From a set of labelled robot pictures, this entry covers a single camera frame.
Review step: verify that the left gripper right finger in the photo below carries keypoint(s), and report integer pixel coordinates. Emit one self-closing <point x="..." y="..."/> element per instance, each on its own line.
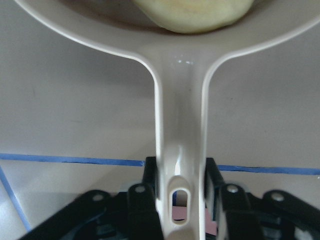
<point x="229" y="206"/>

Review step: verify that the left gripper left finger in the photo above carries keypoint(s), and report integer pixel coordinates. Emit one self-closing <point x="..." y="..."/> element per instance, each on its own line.
<point x="143" y="218"/>

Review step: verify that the white plastic dustpan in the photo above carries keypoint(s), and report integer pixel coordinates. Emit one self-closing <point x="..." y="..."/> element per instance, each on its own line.
<point x="182" y="66"/>

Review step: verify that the pale yellow peel scrap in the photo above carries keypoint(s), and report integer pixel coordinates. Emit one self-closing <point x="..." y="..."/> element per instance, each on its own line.
<point x="194" y="16"/>

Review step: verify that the black bagged trash bin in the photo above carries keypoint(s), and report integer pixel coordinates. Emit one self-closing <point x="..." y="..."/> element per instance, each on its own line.
<point x="179" y="212"/>

